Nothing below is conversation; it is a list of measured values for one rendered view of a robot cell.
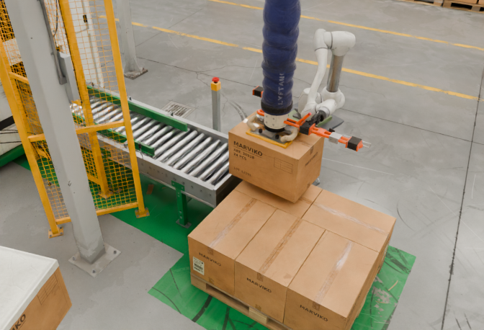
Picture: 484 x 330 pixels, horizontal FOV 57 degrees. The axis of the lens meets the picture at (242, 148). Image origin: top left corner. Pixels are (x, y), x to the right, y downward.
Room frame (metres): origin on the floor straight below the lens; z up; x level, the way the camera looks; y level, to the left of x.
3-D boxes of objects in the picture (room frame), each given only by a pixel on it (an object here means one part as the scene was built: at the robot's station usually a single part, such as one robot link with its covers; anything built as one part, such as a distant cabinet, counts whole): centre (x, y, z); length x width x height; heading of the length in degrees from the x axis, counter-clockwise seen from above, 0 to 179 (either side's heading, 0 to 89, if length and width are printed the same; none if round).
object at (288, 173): (2.75, -0.26, 0.87); 0.60 x 0.40 x 0.40; 55
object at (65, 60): (2.54, 1.14, 1.62); 0.20 x 0.05 x 0.30; 58
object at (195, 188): (3.26, 1.19, 0.50); 2.31 x 0.05 x 0.19; 58
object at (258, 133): (2.68, -0.19, 1.09); 0.34 x 0.10 x 0.05; 57
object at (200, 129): (3.81, 0.85, 0.50); 2.31 x 0.05 x 0.19; 58
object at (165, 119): (3.95, 1.18, 0.60); 1.60 x 0.10 x 0.09; 58
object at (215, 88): (3.65, 0.25, 0.50); 0.07 x 0.07 x 1.00; 58
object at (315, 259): (2.30, -0.39, 0.34); 1.20 x 1.00 x 0.40; 58
